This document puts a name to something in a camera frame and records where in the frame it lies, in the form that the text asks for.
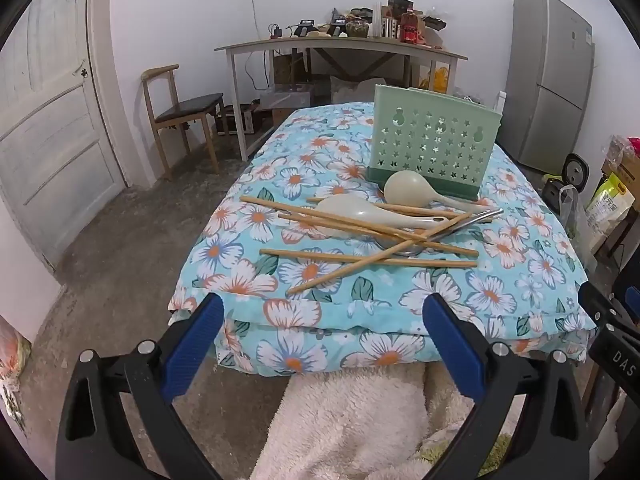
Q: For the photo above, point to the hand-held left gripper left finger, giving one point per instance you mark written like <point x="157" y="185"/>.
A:
<point x="195" y="345"/>

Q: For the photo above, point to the floral blue blanket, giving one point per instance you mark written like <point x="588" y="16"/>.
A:
<point x="310" y="160"/>

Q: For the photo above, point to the glass jar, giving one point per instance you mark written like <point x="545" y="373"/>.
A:
<point x="357" y="29"/>

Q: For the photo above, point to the grey pillow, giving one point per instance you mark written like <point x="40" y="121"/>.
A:
<point x="355" y="89"/>

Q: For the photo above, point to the grey refrigerator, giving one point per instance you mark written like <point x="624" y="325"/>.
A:
<point x="550" y="85"/>

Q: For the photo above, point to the yellow-green sack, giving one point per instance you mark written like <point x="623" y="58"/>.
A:
<point x="607" y="205"/>

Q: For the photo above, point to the beige plastic spoon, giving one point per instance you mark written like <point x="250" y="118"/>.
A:
<point x="342" y="209"/>
<point x="407" y="187"/>

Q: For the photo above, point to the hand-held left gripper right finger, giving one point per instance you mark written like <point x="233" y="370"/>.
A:
<point x="452" y="345"/>

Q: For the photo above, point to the white table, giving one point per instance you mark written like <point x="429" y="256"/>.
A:
<point x="325" y="46"/>

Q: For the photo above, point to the clear plastic box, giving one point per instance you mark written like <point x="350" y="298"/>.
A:
<point x="287" y="96"/>

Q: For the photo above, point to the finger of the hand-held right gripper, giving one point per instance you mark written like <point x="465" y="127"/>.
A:
<point x="600" y="305"/>

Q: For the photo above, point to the toaster oven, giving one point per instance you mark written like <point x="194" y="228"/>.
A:
<point x="237" y="119"/>

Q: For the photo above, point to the white fluffy blanket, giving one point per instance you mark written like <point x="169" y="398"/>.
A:
<point x="340" y="425"/>

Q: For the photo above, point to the red bottle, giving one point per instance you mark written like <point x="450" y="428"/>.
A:
<point x="410" y="30"/>

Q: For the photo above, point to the yellow plastic bag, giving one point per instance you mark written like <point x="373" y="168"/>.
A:
<point x="439" y="77"/>

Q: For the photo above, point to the wooden chair with dark seat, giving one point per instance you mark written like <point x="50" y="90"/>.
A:
<point x="187" y="107"/>

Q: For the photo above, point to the printed plastic bag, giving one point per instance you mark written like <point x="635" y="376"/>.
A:
<point x="12" y="370"/>

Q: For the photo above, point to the metal canister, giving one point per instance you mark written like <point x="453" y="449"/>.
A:
<point x="391" y="27"/>

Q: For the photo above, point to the metal spoon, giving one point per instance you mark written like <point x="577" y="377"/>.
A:
<point x="480" y="214"/>
<point x="475" y="221"/>

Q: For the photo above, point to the green plastic utensil holder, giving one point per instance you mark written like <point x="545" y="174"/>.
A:
<point x="430" y="145"/>

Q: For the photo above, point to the clear plastic bag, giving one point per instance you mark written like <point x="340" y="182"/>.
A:
<point x="572" y="215"/>

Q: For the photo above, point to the white panel door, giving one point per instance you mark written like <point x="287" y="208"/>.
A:
<point x="50" y="135"/>

